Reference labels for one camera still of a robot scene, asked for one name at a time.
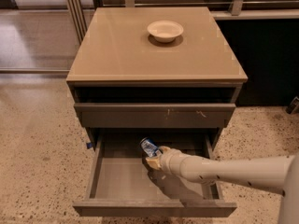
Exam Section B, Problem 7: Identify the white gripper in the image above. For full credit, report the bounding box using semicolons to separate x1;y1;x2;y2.
146;146;190;176

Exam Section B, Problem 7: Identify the grey top drawer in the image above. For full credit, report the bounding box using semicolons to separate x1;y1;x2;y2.
74;103;235;129

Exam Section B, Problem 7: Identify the blue tape piece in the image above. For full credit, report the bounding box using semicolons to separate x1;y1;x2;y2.
86;143;93;149

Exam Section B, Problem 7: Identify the white ceramic bowl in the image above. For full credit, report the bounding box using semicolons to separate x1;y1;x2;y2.
147;21;184;43

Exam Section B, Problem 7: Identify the blue pepsi can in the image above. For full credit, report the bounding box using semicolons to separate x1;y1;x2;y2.
140;137;162;158

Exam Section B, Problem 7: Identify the dark object on floor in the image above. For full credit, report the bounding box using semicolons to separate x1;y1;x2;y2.
286;96;299;114

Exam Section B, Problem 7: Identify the grey drawer cabinet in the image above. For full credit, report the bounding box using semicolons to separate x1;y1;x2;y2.
66;7;248;143

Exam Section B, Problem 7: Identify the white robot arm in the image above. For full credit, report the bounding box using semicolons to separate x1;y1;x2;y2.
143;145;299;224

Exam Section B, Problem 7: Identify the open grey middle drawer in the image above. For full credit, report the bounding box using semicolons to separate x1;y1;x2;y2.
73;130;236;217

